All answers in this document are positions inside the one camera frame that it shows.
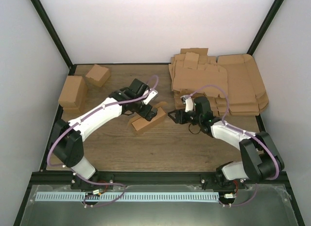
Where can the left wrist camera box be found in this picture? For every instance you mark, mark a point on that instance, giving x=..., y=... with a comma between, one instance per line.
x=150, y=97

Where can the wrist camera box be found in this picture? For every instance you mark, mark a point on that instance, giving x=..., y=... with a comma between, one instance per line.
x=187, y=101
x=150, y=97

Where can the small folded cardboard box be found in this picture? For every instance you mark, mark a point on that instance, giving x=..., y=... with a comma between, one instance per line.
x=98, y=75

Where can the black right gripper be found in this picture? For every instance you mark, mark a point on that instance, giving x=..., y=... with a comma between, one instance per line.
x=180, y=115

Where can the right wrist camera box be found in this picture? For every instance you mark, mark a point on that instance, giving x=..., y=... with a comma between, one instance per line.
x=187, y=101

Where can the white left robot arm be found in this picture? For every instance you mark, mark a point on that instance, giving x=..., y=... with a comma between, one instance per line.
x=68, y=137

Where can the large flat cardboard sheet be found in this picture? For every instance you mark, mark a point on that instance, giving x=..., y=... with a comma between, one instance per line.
x=246, y=90

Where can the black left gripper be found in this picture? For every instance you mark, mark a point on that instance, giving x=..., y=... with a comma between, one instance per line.
x=152, y=113

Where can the black aluminium frame rail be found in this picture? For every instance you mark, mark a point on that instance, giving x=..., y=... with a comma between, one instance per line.
x=206, y=180

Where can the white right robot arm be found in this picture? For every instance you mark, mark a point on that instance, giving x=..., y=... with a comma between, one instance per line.
x=260, y=157

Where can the stack of flat cardboard sheets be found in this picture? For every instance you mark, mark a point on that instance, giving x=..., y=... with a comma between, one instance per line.
x=193, y=71

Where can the light blue slotted cable duct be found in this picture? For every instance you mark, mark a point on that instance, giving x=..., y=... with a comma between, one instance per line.
x=129, y=197

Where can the tall folded cardboard box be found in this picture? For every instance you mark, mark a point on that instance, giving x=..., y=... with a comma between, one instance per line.
x=73, y=95

